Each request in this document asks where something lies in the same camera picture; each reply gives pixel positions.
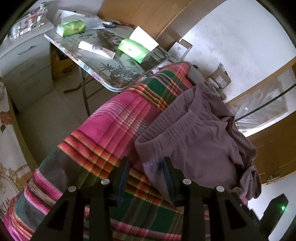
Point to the white paper card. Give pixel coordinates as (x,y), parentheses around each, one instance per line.
(144,38)

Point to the white tube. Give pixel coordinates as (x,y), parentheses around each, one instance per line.
(96,49)

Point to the clear plastic curtain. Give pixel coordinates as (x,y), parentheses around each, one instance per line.
(261,111)

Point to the plaid bed sheet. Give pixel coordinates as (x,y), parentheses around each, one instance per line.
(111,120)

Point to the black pole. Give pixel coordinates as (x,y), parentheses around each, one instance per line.
(266,105)

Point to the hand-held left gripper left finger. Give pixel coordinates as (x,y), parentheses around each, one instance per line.
(122,177)

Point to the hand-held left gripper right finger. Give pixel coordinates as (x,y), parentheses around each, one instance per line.
(167,179)

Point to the clear plastic bag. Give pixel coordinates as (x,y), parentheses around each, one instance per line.
(92,22)

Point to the green tissue packet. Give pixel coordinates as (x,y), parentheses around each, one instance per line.
(134,49)
(71,28)

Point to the pile of small boxes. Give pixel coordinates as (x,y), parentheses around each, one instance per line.
(27,20)

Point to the yellow bag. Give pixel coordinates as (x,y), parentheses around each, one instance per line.
(61,62)

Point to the purple fleece pants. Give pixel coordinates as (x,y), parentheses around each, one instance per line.
(198,139)

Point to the small white box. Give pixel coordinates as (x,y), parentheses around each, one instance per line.
(180,49)

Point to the wooden door frame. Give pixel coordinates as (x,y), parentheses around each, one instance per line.
(261,80)

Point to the white drawer cabinet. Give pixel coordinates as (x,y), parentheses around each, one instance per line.
(25,69)

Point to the brown cardboard box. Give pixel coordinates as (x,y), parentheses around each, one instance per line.
(220,77)

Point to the wooden wardrobe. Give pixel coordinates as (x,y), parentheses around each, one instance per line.
(148,16)

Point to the floral white cloth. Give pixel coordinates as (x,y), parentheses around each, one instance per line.
(11,148)

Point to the wooden door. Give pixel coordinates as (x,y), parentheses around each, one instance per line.
(272,157)

